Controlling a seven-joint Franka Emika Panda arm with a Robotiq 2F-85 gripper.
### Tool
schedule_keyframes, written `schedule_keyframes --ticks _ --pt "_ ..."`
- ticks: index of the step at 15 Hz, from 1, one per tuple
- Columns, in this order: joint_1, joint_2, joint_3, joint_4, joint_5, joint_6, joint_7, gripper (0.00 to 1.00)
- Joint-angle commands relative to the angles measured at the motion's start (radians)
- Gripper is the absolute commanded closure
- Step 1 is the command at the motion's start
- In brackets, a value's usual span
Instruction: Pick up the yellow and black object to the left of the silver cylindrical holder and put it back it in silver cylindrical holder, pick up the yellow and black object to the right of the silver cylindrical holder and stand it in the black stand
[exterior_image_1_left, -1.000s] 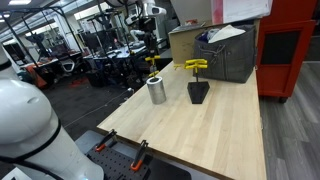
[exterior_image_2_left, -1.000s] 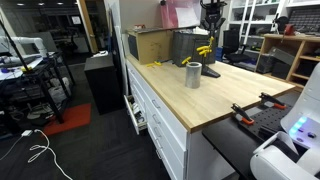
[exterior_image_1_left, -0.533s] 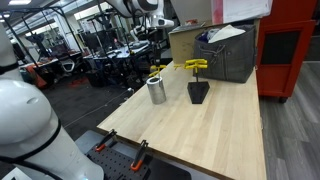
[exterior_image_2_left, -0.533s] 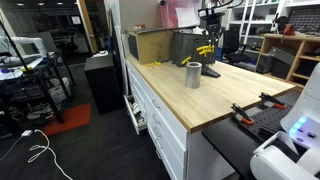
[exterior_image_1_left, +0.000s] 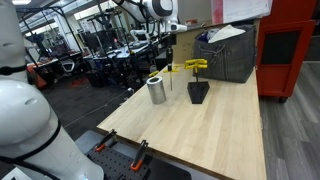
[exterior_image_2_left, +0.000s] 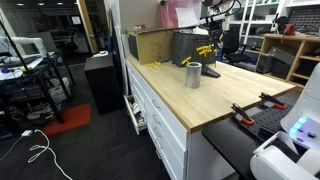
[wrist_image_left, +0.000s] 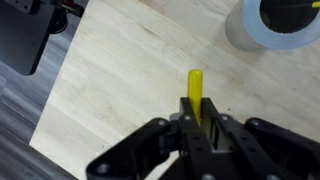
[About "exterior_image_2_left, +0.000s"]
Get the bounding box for red object on shelf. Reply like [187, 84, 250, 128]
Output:
[283, 23, 296, 37]

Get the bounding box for white pipe frame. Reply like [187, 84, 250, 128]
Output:
[0, 35, 49, 66]

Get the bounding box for white cloth in bin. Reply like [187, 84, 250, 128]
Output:
[192, 27, 210, 35]

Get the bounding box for white drawer cabinet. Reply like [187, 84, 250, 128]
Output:
[124, 59, 241, 180]

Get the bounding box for pink plastic sheet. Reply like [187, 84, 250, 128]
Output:
[159, 0, 203, 29]

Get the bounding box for black floor cabinet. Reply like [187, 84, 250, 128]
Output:
[83, 53, 125, 116]

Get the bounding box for white power adapter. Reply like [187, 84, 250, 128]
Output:
[20, 129, 34, 138]

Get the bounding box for wooden door frame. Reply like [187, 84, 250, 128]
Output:
[77, 0, 99, 54]

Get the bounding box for white paper sheet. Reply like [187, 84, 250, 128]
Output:
[175, 6, 202, 28]

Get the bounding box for white shelving rack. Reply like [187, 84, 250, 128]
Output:
[226, 0, 320, 38]

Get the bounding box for black robot platform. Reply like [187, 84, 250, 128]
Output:
[201, 89, 303, 180]

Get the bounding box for black storage box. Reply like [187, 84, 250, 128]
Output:
[256, 53, 276, 74]

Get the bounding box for black equipment cart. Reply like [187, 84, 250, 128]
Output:
[0, 49, 76, 134]

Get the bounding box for small yellow tools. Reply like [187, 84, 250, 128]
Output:
[146, 60, 163, 68]

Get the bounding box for white item on cabinet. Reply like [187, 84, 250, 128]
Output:
[91, 49, 109, 58]

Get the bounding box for red floor mat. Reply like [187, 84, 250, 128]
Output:
[41, 102, 93, 137]

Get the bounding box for brown cardboard box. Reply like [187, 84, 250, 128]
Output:
[126, 27, 176, 65]

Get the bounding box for black orange bar clamp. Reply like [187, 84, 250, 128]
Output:
[230, 102, 256, 127]
[258, 91, 288, 110]

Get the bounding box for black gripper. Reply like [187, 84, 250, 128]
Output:
[208, 22, 224, 51]

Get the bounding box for black tripod pole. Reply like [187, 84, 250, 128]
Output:
[0, 19, 34, 73]

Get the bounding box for wooden shelf unit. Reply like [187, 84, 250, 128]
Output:
[254, 33, 320, 91]

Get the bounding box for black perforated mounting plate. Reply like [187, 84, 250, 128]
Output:
[233, 96, 298, 143]

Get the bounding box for black wedge tool stand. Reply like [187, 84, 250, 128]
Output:
[200, 64, 222, 79]

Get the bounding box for open white drawer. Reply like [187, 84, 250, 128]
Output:
[123, 94, 148, 136]

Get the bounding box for blue bin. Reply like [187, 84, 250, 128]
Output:
[214, 46, 224, 63]

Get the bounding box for silver cylindrical holder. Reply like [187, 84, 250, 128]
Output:
[184, 61, 203, 90]

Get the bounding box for grey storage box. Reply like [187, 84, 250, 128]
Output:
[268, 46, 296, 66]

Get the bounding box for white floor cable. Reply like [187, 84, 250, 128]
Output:
[0, 128, 74, 180]

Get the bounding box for black office chair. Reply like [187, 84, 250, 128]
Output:
[222, 29, 251, 66]

